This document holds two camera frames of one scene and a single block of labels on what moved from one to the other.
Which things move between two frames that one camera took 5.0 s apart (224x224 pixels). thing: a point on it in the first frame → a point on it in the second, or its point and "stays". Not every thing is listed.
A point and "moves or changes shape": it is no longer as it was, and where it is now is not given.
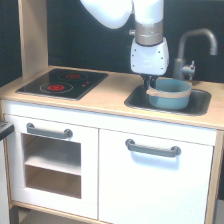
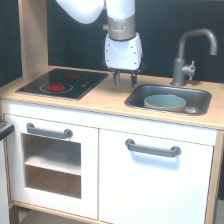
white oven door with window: (54, 172) stays
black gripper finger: (153, 79) → (133, 80)
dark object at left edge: (6, 131) stays
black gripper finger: (146, 81) → (116, 76)
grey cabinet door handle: (150, 150) stays
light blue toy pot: (169, 93) moves or changes shape
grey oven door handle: (66, 134) stays
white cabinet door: (141, 188) stays
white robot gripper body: (149, 59) → (124, 55)
